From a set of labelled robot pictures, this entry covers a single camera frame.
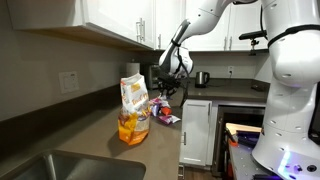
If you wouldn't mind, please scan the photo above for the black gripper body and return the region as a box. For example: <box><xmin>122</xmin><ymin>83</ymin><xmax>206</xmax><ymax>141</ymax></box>
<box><xmin>157</xmin><ymin>70</ymin><xmax>183</xmax><ymax>91</ymax></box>

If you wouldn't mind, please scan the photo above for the purple sachet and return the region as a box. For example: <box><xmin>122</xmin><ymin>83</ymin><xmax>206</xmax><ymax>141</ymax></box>
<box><xmin>149</xmin><ymin>97</ymin><xmax>163</xmax><ymax>117</ymax></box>

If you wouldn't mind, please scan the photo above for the orange sachet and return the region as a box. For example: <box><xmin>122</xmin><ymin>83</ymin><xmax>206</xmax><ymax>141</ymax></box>
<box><xmin>161</xmin><ymin>106</ymin><xmax>173</xmax><ymax>117</ymax></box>

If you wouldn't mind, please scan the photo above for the pink and white sachet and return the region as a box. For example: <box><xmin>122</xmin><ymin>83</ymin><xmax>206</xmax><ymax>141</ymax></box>
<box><xmin>157</xmin><ymin>114</ymin><xmax>183</xmax><ymax>126</ymax></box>

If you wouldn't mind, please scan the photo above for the silver toaster oven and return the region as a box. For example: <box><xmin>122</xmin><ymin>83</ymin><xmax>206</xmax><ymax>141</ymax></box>
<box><xmin>145</xmin><ymin>63</ymin><xmax>162</xmax><ymax>90</ymax></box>

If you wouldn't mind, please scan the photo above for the steel electric kettle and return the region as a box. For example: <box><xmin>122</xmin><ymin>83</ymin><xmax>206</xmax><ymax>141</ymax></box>
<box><xmin>194</xmin><ymin>70</ymin><xmax>211</xmax><ymax>89</ymax></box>

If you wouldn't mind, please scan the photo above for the large orange white snack bag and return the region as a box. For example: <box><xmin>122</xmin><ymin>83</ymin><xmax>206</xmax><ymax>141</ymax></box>
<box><xmin>117</xmin><ymin>73</ymin><xmax>151</xmax><ymax>146</ymax></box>

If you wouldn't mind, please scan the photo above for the white paper towel roll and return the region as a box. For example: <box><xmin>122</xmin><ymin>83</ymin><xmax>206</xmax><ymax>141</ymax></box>
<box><xmin>125</xmin><ymin>62</ymin><xmax>141</xmax><ymax>80</ymax></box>

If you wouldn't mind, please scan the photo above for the white lower cabinet door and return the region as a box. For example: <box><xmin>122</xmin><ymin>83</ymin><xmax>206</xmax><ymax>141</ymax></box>
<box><xmin>179</xmin><ymin>99</ymin><xmax>213</xmax><ymax>167</ymax></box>

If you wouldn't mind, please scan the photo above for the narrow white upper cabinet door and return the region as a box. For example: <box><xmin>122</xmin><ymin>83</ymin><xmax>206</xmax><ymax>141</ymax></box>
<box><xmin>154</xmin><ymin>0</ymin><xmax>186</xmax><ymax>51</ymax></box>

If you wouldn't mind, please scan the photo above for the black built-in appliance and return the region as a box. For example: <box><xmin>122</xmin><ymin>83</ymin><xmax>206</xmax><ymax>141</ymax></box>
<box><xmin>212</xmin><ymin>105</ymin><xmax>267</xmax><ymax>177</ymax></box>

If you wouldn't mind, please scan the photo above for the orange and black clamp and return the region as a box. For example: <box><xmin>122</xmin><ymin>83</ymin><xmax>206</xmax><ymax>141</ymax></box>
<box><xmin>226</xmin><ymin>128</ymin><xmax>240</xmax><ymax>148</ymax></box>

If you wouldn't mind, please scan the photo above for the light wooden table board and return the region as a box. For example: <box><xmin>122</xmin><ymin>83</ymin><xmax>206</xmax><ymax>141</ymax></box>
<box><xmin>225</xmin><ymin>122</ymin><xmax>263</xmax><ymax>135</ymax></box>

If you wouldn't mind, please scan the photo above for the wide white upper cabinet door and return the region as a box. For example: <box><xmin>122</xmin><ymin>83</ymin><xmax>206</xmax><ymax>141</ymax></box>
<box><xmin>82</xmin><ymin>0</ymin><xmax>156</xmax><ymax>50</ymax></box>

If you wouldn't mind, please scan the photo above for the metal robot mounting table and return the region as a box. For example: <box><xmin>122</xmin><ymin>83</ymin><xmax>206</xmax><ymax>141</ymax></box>
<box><xmin>227</xmin><ymin>142</ymin><xmax>320</xmax><ymax>180</ymax></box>

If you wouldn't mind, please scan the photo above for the stainless steel sink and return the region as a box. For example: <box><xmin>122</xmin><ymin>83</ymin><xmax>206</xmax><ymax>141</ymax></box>
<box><xmin>0</xmin><ymin>149</ymin><xmax>147</xmax><ymax>180</ymax></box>

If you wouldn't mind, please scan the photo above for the white wall switch plate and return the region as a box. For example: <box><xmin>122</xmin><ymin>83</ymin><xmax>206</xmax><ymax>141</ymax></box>
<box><xmin>58</xmin><ymin>70</ymin><xmax>80</xmax><ymax>95</ymax></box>

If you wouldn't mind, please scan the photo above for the black camera on stand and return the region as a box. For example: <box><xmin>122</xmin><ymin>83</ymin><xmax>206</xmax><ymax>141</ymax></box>
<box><xmin>238</xmin><ymin>29</ymin><xmax>270</xmax><ymax>57</ymax></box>

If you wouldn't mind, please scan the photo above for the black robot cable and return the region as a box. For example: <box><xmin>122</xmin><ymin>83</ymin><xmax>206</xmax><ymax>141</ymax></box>
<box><xmin>259</xmin><ymin>4</ymin><xmax>320</xmax><ymax>48</ymax></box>

